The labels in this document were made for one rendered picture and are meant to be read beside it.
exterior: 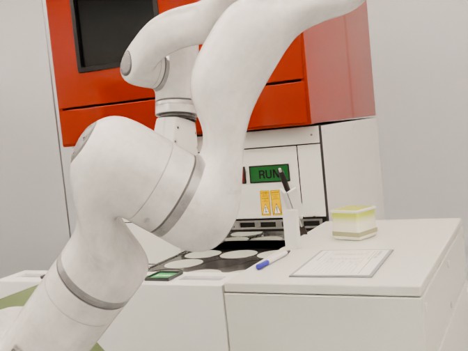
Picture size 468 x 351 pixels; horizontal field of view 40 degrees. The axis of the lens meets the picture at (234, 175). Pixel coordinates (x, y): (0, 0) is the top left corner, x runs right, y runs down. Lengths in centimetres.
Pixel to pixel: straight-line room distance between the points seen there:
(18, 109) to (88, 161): 348
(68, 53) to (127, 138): 125
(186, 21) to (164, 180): 42
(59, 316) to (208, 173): 29
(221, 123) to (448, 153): 239
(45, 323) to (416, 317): 56
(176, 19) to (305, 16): 35
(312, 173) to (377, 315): 72
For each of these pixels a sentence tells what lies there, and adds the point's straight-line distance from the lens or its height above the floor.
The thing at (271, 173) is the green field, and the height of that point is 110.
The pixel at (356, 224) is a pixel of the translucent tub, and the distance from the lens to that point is 144.
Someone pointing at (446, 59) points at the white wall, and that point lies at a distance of 315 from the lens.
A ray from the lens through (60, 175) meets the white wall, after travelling 411.
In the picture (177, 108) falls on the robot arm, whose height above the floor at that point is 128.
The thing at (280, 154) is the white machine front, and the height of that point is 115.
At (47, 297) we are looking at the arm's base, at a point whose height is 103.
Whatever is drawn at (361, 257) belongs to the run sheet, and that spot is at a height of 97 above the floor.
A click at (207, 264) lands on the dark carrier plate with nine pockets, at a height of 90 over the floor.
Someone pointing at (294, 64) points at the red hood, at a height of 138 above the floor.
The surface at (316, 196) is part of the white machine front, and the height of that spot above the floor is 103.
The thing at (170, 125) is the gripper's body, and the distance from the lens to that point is 121.
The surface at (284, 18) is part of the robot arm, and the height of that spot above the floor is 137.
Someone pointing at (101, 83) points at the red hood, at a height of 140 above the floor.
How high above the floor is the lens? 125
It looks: 5 degrees down
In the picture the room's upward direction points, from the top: 6 degrees counter-clockwise
